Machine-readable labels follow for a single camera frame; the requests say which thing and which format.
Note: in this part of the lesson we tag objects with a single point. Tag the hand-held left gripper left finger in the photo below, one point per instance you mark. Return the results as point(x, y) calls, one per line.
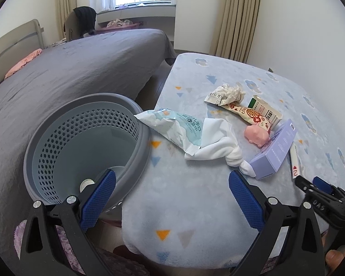
point(99, 201)

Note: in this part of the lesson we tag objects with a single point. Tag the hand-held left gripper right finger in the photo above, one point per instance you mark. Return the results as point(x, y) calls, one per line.
point(245, 201)

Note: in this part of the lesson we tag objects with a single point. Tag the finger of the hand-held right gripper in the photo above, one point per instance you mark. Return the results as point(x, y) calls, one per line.
point(303, 185)
point(323, 184)

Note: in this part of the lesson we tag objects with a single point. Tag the purple cardboard box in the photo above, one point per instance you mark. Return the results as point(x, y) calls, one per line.
point(276, 149)

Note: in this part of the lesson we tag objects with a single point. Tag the grey perforated plastic basket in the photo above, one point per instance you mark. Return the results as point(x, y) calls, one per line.
point(74, 146)

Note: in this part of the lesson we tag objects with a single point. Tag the pink squishy toy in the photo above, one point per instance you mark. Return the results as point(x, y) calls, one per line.
point(257, 135)

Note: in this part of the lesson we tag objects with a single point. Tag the white knotted cloth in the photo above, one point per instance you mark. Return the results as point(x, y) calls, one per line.
point(215, 141)

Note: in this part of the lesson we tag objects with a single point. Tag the beige snack packet red rings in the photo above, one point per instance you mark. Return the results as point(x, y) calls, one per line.
point(244, 111)

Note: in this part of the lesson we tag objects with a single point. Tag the light blue wet wipes packet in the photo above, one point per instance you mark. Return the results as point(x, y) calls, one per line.
point(172, 126)

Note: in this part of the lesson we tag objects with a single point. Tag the person's right hand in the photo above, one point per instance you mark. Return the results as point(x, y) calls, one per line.
point(336, 260)

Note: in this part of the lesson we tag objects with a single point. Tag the paper cup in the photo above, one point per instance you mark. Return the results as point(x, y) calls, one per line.
point(85, 185)

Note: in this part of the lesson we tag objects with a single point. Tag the white sachet stick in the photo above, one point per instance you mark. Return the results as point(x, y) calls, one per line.
point(295, 161)

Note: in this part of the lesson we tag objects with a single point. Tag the light blue patterned blanket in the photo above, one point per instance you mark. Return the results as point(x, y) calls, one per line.
point(189, 201)

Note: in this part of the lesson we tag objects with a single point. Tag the purple fluffy rug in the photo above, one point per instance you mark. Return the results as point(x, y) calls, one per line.
point(66, 250)

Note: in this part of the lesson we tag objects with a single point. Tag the green and white carton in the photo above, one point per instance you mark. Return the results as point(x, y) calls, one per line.
point(264, 107)

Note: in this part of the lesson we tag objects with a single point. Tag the crumpled white paper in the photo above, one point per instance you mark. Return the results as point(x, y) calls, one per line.
point(230, 93)

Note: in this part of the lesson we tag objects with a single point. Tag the bed with grey sheet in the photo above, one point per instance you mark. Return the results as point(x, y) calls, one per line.
point(74, 63)

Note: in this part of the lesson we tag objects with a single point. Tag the pink cloth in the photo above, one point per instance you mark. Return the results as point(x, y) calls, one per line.
point(23, 61)

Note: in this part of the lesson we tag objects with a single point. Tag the pink basin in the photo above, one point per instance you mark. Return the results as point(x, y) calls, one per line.
point(118, 29)

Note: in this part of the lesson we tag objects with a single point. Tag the brown chair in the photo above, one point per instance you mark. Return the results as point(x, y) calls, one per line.
point(70, 27)

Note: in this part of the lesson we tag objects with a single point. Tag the beige clothes pile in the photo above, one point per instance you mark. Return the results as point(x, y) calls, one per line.
point(119, 23)

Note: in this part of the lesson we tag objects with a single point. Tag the black garment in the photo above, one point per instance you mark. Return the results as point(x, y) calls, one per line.
point(86, 18)

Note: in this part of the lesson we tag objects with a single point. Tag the beige bed headboard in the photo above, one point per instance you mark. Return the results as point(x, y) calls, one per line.
point(11, 40)

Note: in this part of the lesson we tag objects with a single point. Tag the beige curtain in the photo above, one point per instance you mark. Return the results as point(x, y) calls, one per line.
point(237, 14)
point(64, 3)

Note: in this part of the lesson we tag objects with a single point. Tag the grey window sill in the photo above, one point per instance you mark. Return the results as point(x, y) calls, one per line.
point(149, 13)

